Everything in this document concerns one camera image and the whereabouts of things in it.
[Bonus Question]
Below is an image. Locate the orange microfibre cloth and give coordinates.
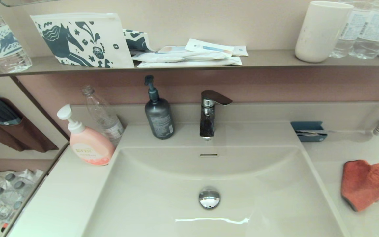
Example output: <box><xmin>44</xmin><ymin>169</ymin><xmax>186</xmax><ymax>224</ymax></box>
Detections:
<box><xmin>340</xmin><ymin>160</ymin><xmax>379</xmax><ymax>212</ymax></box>

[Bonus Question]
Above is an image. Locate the chrome faucet lever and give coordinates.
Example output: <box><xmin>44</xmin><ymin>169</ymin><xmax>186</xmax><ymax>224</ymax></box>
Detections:
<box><xmin>201</xmin><ymin>90</ymin><xmax>233</xmax><ymax>106</ymax></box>

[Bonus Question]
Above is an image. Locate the white ceramic sink basin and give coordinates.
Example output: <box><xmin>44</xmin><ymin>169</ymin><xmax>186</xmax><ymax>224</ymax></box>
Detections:
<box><xmin>72</xmin><ymin>122</ymin><xmax>351</xmax><ymax>237</ymax></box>

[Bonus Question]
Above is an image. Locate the chrome faucet body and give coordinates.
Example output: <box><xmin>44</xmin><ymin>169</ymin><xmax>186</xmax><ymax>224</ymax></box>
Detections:
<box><xmin>199</xmin><ymin>99</ymin><xmax>216</xmax><ymax>140</ymax></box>

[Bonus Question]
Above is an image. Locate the blue plastic tray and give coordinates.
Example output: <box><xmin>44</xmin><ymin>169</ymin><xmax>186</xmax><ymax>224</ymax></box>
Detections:
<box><xmin>290</xmin><ymin>121</ymin><xmax>327</xmax><ymax>142</ymax></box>

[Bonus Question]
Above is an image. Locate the white label water bottle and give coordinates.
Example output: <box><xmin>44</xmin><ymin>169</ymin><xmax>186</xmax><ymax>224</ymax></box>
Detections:
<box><xmin>328</xmin><ymin>0</ymin><xmax>371</xmax><ymax>59</ymax></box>
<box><xmin>348</xmin><ymin>0</ymin><xmax>379</xmax><ymax>60</ymax></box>

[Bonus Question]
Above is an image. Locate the tall white tumbler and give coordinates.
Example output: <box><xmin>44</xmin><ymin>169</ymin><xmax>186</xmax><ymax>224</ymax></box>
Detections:
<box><xmin>295</xmin><ymin>1</ymin><xmax>354</xmax><ymax>63</ymax></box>

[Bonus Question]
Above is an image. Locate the chrome drain stopper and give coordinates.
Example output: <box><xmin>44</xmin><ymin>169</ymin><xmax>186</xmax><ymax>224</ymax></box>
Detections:
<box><xmin>199</xmin><ymin>186</ymin><xmax>221</xmax><ymax>209</ymax></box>

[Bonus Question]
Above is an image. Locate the white packet blue stripe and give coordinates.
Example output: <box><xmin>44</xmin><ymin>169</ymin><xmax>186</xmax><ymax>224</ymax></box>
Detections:
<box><xmin>185</xmin><ymin>39</ymin><xmax>234</xmax><ymax>55</ymax></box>

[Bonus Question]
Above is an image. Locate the dark grey soap dispenser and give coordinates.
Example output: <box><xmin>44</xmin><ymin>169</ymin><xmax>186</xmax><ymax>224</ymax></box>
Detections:
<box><xmin>144</xmin><ymin>75</ymin><xmax>175</xmax><ymax>140</ymax></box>

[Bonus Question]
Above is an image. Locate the long white plastic packet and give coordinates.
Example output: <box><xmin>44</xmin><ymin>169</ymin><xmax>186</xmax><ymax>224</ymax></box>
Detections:
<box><xmin>132</xmin><ymin>51</ymin><xmax>232</xmax><ymax>63</ymax></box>

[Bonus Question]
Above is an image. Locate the pale pink packet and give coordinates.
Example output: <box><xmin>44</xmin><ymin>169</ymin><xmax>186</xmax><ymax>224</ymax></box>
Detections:
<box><xmin>158</xmin><ymin>46</ymin><xmax>190</xmax><ymax>54</ymax></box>

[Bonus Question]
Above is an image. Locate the small blue print pouch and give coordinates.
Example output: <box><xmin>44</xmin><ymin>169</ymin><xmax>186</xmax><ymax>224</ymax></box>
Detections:
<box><xmin>123</xmin><ymin>29</ymin><xmax>155</xmax><ymax>53</ymax></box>

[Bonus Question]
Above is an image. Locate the empty clear plastic bottle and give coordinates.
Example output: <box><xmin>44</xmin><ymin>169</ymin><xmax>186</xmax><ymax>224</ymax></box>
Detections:
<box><xmin>81</xmin><ymin>85</ymin><xmax>125</xmax><ymax>147</ymax></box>

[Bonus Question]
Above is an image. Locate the pink detergent pump bottle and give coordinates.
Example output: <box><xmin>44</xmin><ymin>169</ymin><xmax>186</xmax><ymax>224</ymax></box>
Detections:
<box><xmin>57</xmin><ymin>104</ymin><xmax>116</xmax><ymax>166</ymax></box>

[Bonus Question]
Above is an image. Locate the white horse print pouch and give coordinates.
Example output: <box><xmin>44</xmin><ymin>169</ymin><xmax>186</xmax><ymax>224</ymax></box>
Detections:
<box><xmin>30</xmin><ymin>13</ymin><xmax>134</xmax><ymax>69</ymax></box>

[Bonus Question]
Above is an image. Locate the deer print water bottle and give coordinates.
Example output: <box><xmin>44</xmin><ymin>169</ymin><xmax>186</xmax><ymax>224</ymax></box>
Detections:
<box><xmin>0</xmin><ymin>0</ymin><xmax>32</xmax><ymax>73</ymax></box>

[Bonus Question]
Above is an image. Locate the brown wall shelf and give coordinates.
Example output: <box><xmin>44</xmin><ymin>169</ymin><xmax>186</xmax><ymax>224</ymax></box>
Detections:
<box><xmin>0</xmin><ymin>49</ymin><xmax>379</xmax><ymax>78</ymax></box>

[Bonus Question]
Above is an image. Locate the beige towel rail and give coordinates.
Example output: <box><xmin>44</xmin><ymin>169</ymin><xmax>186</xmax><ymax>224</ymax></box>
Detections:
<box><xmin>1</xmin><ymin>142</ymin><xmax>70</xmax><ymax>237</ymax></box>

